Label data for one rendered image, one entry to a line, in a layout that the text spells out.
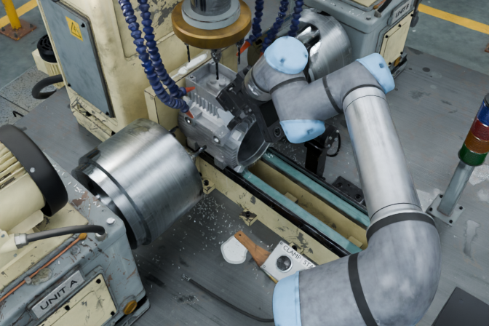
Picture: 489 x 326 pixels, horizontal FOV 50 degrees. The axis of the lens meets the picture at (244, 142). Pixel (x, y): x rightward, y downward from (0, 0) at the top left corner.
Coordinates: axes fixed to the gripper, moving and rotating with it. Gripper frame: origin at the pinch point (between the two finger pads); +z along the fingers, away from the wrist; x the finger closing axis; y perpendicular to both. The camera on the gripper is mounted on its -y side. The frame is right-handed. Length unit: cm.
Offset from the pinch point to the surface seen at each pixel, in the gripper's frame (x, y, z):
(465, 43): -225, -42, 101
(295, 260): 17.5, -29.8, -15.2
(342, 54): -40.7, -3.2, -2.3
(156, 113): 9.0, 15.3, 8.7
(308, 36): -33.9, 6.4, -4.4
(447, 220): -33, -56, 0
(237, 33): -4.9, 14.1, -19.4
